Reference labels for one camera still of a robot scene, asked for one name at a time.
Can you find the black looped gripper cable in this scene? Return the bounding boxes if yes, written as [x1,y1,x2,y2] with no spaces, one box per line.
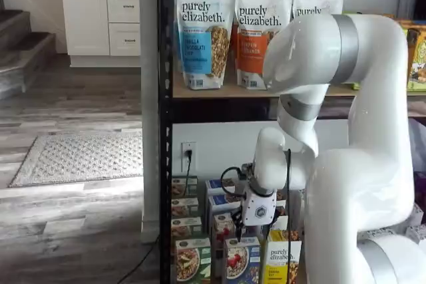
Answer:
[220,166,249,204]

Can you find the blue label granola box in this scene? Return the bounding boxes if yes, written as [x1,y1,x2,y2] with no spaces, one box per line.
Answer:
[204,179,237,197]
[208,194,246,215]

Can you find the white wall outlet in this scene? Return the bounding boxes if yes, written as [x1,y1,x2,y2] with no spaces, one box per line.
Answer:
[180,141,197,174]

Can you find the grey patterned rug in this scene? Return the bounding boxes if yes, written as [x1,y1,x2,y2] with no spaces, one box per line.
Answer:
[8,132,144,188]

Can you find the green white oatmeal box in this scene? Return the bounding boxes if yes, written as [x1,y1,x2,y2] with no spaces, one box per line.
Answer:
[171,197,200,219]
[171,176,199,199]
[175,237,212,284]
[171,216,203,240]

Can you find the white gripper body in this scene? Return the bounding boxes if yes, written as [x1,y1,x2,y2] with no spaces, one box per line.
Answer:
[242,190,278,227]

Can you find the black power plug cord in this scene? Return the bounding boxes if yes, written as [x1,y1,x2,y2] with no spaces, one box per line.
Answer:
[184,149,194,180]

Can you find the black floor cable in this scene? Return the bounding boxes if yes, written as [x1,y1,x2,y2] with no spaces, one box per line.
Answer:
[122,233,161,284]

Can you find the yellow green snack bag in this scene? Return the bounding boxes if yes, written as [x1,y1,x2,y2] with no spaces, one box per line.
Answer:
[397,14,426,92]

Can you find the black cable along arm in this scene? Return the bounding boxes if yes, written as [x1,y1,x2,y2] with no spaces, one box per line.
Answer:
[284,148,296,267]

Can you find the blue label granola bag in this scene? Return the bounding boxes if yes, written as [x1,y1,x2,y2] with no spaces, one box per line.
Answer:
[174,0,238,91]

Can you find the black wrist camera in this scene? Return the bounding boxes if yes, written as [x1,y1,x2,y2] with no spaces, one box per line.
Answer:
[240,163,256,195]

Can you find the orange label granola bag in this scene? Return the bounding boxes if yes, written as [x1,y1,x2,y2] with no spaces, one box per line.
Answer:
[234,0,296,91]

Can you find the grey wooden stairs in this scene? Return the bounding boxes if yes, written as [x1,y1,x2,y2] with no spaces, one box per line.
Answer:
[0,0,57,100]

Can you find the white drawer cabinet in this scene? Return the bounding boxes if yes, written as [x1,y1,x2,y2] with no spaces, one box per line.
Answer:
[59,0,140,68]

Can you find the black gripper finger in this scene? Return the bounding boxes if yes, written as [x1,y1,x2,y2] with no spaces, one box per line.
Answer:
[270,207,281,231]
[232,210,246,242]

